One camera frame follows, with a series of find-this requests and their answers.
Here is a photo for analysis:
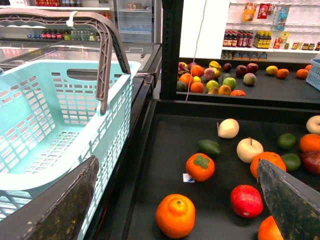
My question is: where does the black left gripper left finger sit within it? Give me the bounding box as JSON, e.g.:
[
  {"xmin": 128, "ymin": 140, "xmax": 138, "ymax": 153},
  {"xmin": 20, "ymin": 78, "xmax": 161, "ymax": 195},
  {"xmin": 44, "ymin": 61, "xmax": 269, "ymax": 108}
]
[{"xmin": 0, "ymin": 156, "xmax": 99, "ymax": 240}]

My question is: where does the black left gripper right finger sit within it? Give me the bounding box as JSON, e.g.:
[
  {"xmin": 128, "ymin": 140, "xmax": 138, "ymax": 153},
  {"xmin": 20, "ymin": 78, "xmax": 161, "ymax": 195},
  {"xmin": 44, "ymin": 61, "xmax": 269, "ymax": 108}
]
[{"xmin": 257, "ymin": 159, "xmax": 320, "ymax": 240}]

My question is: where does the light teal shopping basket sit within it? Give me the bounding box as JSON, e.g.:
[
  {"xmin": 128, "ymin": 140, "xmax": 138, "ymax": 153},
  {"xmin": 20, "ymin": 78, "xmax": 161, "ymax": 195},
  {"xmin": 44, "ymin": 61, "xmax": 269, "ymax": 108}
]
[{"xmin": 0, "ymin": 60, "xmax": 140, "ymax": 240}]

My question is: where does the grey-brown basket handle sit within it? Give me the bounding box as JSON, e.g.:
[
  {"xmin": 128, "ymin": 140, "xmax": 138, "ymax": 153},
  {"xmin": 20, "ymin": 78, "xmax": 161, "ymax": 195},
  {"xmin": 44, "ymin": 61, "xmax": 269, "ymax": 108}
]
[{"xmin": 0, "ymin": 8, "xmax": 131, "ymax": 115}]

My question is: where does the orange fruit bottom edge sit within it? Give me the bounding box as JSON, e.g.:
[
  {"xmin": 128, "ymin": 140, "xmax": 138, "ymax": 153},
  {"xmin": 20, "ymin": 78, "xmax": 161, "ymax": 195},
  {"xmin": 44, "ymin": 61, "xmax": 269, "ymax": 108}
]
[{"xmin": 258, "ymin": 215, "xmax": 284, "ymax": 240}]

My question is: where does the green lime lower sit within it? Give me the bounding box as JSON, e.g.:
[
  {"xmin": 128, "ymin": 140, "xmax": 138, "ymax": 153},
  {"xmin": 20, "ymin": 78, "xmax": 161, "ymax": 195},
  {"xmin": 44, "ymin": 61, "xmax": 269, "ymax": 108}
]
[{"xmin": 281, "ymin": 153, "xmax": 301, "ymax": 172}]

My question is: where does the green lime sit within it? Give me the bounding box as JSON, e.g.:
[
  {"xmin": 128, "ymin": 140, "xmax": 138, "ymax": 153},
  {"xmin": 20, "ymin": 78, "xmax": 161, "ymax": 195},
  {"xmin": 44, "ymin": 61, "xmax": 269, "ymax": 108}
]
[
  {"xmin": 276, "ymin": 133, "xmax": 297, "ymax": 150},
  {"xmin": 281, "ymin": 153, "xmax": 301, "ymax": 172}
]

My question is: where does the red yellow apple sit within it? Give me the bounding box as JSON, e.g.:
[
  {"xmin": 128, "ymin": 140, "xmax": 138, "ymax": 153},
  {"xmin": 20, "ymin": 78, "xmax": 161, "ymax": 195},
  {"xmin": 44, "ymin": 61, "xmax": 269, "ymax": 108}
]
[{"xmin": 300, "ymin": 150, "xmax": 320, "ymax": 175}]

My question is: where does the red apple front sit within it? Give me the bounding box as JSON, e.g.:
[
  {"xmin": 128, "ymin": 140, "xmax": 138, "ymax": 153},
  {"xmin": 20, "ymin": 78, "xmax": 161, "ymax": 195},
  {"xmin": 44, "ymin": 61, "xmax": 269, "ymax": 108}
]
[{"xmin": 230, "ymin": 184, "xmax": 264, "ymax": 219}]

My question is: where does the orange with knob top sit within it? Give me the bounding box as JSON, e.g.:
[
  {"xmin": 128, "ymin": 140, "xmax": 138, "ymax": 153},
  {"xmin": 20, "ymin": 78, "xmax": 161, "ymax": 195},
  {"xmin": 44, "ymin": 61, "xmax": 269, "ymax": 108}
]
[{"xmin": 250, "ymin": 151, "xmax": 287, "ymax": 179}]

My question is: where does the orange mandarin right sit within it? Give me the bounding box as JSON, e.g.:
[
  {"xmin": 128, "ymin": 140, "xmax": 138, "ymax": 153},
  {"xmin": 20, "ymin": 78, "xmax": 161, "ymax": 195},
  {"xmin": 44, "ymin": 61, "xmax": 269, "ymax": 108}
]
[{"xmin": 299, "ymin": 133, "xmax": 320, "ymax": 152}]

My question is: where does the green lime upper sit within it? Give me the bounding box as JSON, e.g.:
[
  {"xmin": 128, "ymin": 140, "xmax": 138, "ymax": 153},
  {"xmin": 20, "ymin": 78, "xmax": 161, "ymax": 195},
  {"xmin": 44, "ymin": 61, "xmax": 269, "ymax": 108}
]
[{"xmin": 276, "ymin": 133, "xmax": 297, "ymax": 150}]

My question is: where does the white pear middle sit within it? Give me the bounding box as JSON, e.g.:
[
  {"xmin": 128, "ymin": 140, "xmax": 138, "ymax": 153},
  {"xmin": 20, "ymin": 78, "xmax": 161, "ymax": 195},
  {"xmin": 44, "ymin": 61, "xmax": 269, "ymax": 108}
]
[{"xmin": 236, "ymin": 137, "xmax": 264, "ymax": 164}]

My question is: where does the dark green avocado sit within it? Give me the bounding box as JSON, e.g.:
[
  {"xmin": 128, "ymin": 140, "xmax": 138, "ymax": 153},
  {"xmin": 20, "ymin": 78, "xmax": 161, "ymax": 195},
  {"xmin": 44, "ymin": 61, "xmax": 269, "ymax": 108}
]
[{"xmin": 197, "ymin": 139, "xmax": 222, "ymax": 159}]

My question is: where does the black front fruit tray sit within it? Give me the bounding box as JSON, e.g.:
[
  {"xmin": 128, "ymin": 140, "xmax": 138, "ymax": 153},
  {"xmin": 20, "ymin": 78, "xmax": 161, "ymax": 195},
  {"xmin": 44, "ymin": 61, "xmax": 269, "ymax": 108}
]
[{"xmin": 96, "ymin": 99, "xmax": 320, "ymax": 240}]

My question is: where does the black fruit tray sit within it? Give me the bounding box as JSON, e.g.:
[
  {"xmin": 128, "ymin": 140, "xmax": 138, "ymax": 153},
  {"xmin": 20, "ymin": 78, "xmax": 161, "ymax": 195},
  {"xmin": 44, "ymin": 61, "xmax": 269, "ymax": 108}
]
[
  {"xmin": 176, "ymin": 60, "xmax": 320, "ymax": 111},
  {"xmin": 96, "ymin": 99, "xmax": 320, "ymax": 240}
]

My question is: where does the white pear left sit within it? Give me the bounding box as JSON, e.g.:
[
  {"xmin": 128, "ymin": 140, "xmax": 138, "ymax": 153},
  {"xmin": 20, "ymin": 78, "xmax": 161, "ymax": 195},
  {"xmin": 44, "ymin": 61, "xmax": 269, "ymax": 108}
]
[{"xmin": 216, "ymin": 118, "xmax": 240, "ymax": 139}]

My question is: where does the orange persimmon with green calyx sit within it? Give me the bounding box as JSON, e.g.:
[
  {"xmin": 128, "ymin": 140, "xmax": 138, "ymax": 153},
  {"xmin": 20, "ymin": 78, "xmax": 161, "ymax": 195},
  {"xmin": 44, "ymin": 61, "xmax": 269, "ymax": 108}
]
[{"xmin": 185, "ymin": 153, "xmax": 216, "ymax": 182}]

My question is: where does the small white blue tag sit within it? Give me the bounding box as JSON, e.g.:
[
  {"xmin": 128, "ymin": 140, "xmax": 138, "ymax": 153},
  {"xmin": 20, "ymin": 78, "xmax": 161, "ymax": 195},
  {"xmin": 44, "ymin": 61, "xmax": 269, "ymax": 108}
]
[{"xmin": 182, "ymin": 173, "xmax": 195, "ymax": 183}]

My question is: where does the large orange tangerine front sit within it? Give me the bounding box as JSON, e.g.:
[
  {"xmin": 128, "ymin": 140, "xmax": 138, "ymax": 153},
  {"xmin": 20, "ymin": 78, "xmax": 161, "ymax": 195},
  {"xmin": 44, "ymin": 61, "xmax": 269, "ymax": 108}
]
[{"xmin": 155, "ymin": 194, "xmax": 196, "ymax": 239}]

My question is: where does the black rear fruit tray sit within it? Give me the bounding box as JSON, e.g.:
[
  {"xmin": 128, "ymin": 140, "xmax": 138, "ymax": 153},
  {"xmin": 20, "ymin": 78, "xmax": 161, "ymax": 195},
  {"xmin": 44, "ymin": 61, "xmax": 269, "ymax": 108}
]
[{"xmin": 176, "ymin": 60, "xmax": 320, "ymax": 111}]

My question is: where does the small blue basket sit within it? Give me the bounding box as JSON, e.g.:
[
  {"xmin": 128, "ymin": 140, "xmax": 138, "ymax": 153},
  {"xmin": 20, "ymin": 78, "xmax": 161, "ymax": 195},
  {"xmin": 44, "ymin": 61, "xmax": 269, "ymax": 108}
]
[{"xmin": 306, "ymin": 59, "xmax": 320, "ymax": 90}]

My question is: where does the glass top freezer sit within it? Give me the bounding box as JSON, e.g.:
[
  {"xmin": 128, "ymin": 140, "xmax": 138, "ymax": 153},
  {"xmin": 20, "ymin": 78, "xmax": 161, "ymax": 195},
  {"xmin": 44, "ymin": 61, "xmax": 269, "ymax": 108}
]
[{"xmin": 0, "ymin": 39, "xmax": 162, "ymax": 80}]

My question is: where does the black metal shelf post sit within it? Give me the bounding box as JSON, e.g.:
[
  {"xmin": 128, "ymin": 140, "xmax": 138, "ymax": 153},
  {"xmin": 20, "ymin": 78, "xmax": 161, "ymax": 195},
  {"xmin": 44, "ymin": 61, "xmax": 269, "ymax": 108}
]
[{"xmin": 159, "ymin": 0, "xmax": 184, "ymax": 100}]

